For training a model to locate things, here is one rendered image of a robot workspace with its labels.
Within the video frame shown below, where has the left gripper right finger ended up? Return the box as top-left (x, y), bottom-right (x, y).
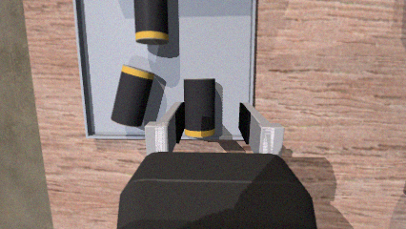
top-left (238, 102), bottom-right (285, 157)

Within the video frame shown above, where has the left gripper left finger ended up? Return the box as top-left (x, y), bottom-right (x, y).
top-left (145, 102), bottom-right (185, 155)

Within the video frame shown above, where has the black battery with yellow band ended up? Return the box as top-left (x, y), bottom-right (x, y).
top-left (111, 65), bottom-right (154, 127)
top-left (184, 78), bottom-right (215, 137)
top-left (133, 0), bottom-right (169, 45)

